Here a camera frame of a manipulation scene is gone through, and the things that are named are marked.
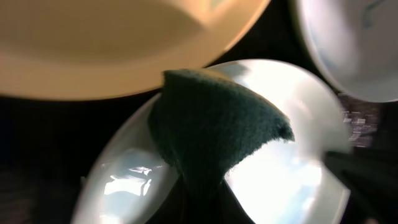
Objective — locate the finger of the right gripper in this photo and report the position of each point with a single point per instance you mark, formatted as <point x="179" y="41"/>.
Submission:
<point x="371" y="179"/>

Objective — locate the light blue plate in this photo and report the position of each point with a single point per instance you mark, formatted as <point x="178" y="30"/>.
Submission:
<point x="282" y="182"/>

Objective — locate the green yellow sponge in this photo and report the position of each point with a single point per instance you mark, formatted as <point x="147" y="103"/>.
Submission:
<point x="203" y="126"/>

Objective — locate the round black serving tray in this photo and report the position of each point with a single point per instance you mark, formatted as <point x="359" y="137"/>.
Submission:
<point x="47" y="147"/>

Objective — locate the white plate with scribble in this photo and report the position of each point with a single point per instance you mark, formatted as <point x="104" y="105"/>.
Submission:
<point x="353" y="44"/>

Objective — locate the yellow plate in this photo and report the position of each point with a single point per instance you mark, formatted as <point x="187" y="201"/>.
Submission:
<point x="98" y="49"/>

